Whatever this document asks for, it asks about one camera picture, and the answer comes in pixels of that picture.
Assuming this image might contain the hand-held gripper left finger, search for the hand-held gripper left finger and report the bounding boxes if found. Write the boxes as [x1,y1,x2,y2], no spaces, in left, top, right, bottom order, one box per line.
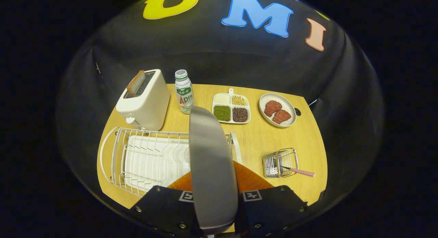
[129,170,203,238]

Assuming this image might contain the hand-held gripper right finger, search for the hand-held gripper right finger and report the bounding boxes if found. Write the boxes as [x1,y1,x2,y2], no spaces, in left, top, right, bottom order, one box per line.
[234,160,308,238]

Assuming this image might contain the black backdrop cloth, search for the black backdrop cloth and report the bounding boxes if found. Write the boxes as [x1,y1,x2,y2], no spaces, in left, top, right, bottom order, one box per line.
[56,0,385,211]

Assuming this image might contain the beige round plate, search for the beige round plate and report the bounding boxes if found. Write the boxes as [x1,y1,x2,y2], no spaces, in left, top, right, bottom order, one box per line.
[189,105,239,236]

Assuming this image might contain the metal wire basket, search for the metal wire basket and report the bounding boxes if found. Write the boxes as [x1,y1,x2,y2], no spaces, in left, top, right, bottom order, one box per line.
[263,148,299,178]

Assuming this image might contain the small plastic drink bottle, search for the small plastic drink bottle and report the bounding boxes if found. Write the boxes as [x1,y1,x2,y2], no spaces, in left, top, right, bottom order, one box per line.
[175,70,195,114]

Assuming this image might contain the white divided snack tray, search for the white divided snack tray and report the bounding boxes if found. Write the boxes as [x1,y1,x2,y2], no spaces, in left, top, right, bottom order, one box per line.
[211,88,251,124]

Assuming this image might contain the red meat patty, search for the red meat patty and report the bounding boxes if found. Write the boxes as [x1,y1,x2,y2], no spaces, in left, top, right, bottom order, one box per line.
[264,100,283,117]
[272,109,292,125]

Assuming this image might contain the green mung beans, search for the green mung beans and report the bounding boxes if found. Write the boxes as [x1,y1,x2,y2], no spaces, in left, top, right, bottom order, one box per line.
[214,105,231,122]

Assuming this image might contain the beige plate with meat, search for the beige plate with meat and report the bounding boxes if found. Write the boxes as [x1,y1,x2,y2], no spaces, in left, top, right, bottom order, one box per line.
[259,93,297,128]

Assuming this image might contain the spoon with checked handle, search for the spoon with checked handle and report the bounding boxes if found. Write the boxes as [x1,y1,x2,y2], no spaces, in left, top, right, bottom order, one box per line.
[280,165,316,178]

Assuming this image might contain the dark red beans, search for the dark red beans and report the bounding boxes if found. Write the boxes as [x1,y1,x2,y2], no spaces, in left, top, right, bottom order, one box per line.
[232,107,248,123]

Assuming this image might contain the white drip tray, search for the white drip tray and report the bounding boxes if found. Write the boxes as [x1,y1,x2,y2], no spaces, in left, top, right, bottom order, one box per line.
[124,135,191,188]

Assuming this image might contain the white toaster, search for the white toaster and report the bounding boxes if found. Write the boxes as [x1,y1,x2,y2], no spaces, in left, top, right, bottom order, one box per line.
[116,69,171,131]

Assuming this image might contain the white wire dish rack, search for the white wire dish rack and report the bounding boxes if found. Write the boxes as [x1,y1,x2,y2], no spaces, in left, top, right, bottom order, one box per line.
[99,126,243,197]

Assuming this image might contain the brown bread slice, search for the brown bread slice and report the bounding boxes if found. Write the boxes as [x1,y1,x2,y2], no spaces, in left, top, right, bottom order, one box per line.
[126,70,145,97]

